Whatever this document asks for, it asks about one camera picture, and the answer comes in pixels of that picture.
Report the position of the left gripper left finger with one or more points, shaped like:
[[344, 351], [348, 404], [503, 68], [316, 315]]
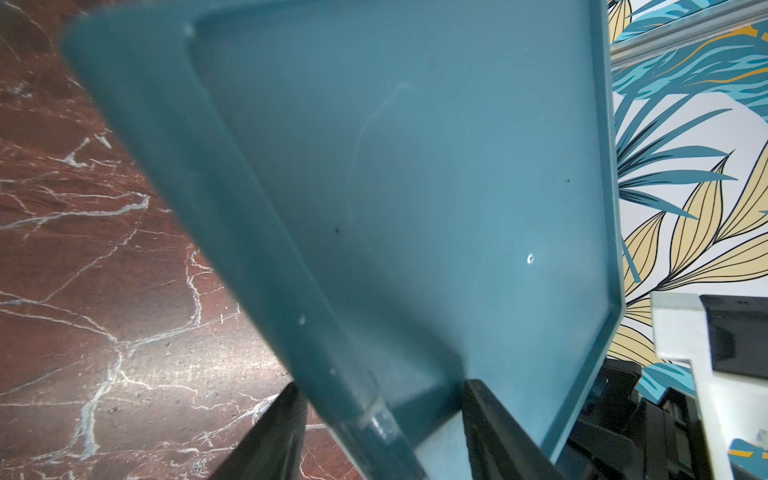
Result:
[[272, 448]]

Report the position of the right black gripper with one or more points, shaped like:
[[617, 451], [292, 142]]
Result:
[[621, 435]]

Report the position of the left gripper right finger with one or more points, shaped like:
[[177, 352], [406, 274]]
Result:
[[498, 447]]

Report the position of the teal drawer cabinet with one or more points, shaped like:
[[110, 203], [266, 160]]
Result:
[[402, 195]]

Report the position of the right aluminium corner post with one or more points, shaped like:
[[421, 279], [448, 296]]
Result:
[[699, 26]]

